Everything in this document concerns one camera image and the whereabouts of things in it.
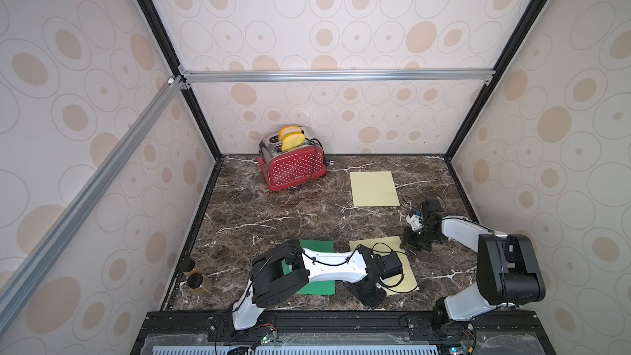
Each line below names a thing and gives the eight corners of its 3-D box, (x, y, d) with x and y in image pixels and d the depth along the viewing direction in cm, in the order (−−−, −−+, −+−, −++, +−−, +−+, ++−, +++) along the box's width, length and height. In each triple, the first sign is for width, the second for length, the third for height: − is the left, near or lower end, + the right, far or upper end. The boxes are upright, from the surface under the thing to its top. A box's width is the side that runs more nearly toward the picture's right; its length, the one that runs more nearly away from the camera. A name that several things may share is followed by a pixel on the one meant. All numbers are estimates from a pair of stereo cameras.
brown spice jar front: (195, 297, 81) (183, 289, 74) (200, 281, 85) (189, 272, 78) (212, 297, 81) (202, 289, 74) (216, 281, 85) (207, 272, 78)
